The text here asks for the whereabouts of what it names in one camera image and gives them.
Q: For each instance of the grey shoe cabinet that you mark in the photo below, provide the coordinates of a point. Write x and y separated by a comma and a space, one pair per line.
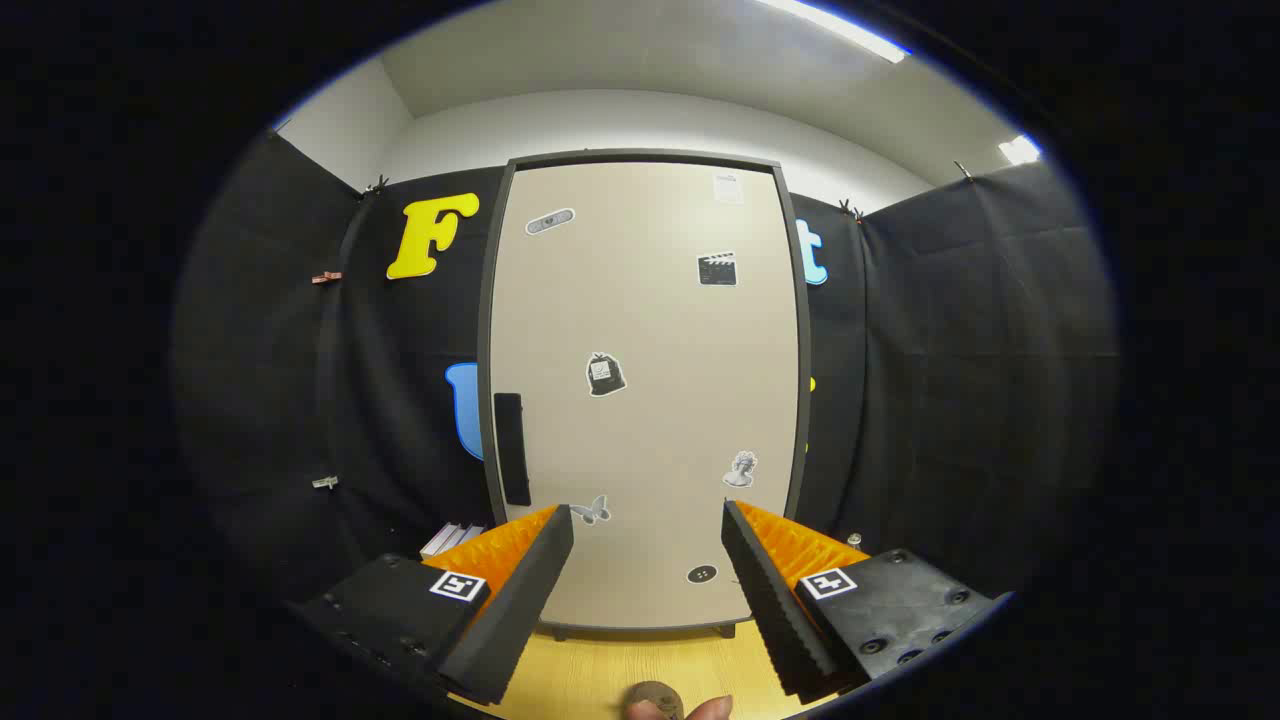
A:
640, 156

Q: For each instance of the red-brown clip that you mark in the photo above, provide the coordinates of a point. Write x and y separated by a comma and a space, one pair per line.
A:
326, 277

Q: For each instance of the black backdrop cloth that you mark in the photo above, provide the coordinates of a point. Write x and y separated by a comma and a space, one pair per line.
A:
950, 350

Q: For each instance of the beige shoe cabinet door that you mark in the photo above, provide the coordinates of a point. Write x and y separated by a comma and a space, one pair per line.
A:
650, 330

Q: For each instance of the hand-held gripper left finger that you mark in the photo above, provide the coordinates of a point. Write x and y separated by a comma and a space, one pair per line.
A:
520, 600

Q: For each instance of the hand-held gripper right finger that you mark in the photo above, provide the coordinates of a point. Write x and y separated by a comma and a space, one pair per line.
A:
775, 600

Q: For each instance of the long ceiling light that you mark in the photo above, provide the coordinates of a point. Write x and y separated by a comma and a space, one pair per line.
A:
840, 30

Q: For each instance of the small ceiling light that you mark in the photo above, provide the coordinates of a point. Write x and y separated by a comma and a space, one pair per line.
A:
1020, 150

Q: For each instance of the black clip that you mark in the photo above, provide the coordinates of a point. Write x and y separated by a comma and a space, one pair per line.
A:
377, 186
850, 210
962, 170

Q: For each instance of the white book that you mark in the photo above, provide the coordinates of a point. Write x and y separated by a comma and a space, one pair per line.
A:
440, 542

